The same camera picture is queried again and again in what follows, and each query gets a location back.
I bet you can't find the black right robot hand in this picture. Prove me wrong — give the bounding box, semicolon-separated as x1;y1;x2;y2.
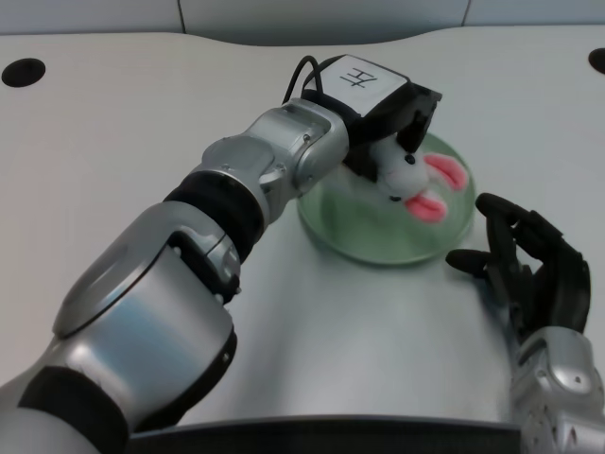
446;192;593;342

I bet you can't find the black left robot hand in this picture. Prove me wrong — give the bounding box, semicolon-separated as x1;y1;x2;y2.
302;54;443;183

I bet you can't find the white rabbit plush doll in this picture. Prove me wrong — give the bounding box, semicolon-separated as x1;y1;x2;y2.
339;139;469;226

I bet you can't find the green round plate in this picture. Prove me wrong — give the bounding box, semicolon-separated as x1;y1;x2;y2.
296;131;475;265

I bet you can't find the dark robot torso edge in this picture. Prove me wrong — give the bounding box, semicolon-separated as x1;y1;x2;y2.
127;415;524;454

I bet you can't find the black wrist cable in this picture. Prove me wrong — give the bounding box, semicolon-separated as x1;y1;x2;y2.
282;56;332;103

